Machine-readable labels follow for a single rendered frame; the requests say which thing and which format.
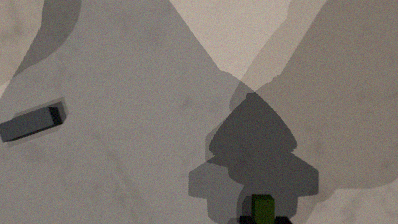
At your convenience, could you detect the olive green rectangular bar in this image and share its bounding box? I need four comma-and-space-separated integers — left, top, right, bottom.
251, 194, 275, 224

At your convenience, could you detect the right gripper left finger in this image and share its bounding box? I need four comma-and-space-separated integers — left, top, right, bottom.
239, 216, 257, 224

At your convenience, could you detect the dark grey rectangular rod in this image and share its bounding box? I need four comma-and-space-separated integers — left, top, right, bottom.
0, 107, 63, 142

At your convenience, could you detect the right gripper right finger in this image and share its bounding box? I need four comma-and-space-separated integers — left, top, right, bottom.
274, 216, 293, 224

